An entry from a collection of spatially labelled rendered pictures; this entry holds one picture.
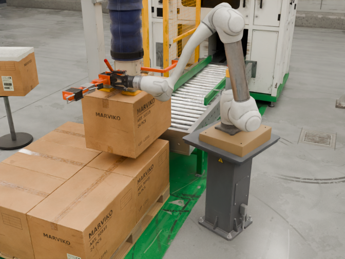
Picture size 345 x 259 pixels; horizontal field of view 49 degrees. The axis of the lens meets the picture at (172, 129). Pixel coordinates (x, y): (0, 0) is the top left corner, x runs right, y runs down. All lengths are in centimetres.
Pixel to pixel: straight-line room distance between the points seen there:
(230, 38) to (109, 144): 109
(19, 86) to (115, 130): 171
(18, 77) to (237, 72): 241
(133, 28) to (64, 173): 109
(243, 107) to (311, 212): 136
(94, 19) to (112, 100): 169
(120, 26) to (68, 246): 138
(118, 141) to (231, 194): 88
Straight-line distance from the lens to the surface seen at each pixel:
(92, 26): 407
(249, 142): 249
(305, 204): 346
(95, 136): 268
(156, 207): 320
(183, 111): 368
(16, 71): 402
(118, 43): 257
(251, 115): 234
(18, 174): 284
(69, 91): 221
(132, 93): 254
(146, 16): 381
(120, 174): 267
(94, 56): 414
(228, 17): 214
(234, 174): 269
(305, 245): 305
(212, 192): 288
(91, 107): 261
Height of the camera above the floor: 194
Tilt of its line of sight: 25 degrees down
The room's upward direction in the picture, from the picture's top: straight up
